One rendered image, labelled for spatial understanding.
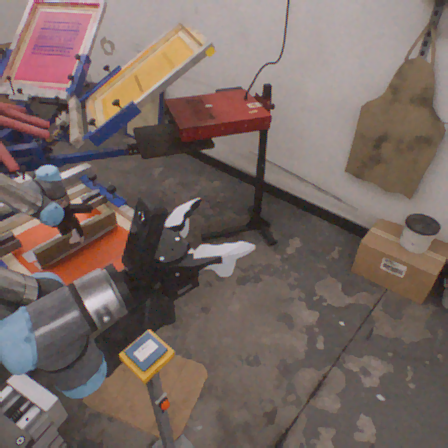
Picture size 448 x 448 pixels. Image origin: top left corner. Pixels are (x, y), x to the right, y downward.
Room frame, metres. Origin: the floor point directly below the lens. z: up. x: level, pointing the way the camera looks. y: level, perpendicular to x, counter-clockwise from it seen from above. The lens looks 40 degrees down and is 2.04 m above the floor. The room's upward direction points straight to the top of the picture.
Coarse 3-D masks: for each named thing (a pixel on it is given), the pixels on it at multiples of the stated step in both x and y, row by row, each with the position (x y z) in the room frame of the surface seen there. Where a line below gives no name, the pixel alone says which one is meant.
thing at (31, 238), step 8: (40, 224) 1.28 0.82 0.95; (24, 232) 1.22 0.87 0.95; (32, 232) 1.22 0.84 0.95; (40, 232) 1.22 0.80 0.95; (48, 232) 1.22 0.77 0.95; (56, 232) 1.22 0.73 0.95; (24, 240) 1.17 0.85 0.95; (32, 240) 1.17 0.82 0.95; (40, 240) 1.17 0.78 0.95; (48, 240) 1.17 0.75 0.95; (24, 248) 1.12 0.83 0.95; (32, 248) 1.12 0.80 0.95; (16, 256) 1.07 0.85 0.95; (64, 256) 1.07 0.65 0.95; (24, 264) 1.03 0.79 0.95; (32, 264) 1.03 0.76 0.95; (32, 272) 0.99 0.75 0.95
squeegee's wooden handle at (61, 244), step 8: (104, 216) 1.22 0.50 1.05; (112, 216) 1.24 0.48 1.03; (88, 224) 1.16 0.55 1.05; (96, 224) 1.18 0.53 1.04; (104, 224) 1.21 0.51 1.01; (112, 224) 1.24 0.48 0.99; (88, 232) 1.15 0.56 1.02; (96, 232) 1.18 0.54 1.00; (56, 240) 1.06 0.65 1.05; (64, 240) 1.07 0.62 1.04; (40, 248) 1.02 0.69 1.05; (48, 248) 1.03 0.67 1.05; (56, 248) 1.05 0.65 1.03; (64, 248) 1.07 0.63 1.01; (40, 256) 1.00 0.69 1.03; (48, 256) 1.02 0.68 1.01; (40, 264) 0.99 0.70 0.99
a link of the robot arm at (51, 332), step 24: (72, 288) 0.32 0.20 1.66; (24, 312) 0.28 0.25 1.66; (48, 312) 0.28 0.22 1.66; (72, 312) 0.28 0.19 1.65; (0, 336) 0.25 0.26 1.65; (24, 336) 0.25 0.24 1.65; (48, 336) 0.26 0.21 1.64; (72, 336) 0.27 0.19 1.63; (0, 360) 0.23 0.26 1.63; (24, 360) 0.24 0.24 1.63; (48, 360) 0.25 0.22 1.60; (72, 360) 0.26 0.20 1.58
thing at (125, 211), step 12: (72, 192) 1.48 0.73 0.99; (84, 192) 1.52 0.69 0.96; (108, 204) 1.41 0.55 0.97; (24, 216) 1.29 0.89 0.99; (132, 216) 1.29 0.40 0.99; (0, 228) 1.21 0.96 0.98; (12, 228) 1.24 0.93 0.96; (192, 252) 1.06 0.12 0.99; (108, 324) 0.74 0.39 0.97; (96, 336) 0.70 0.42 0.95
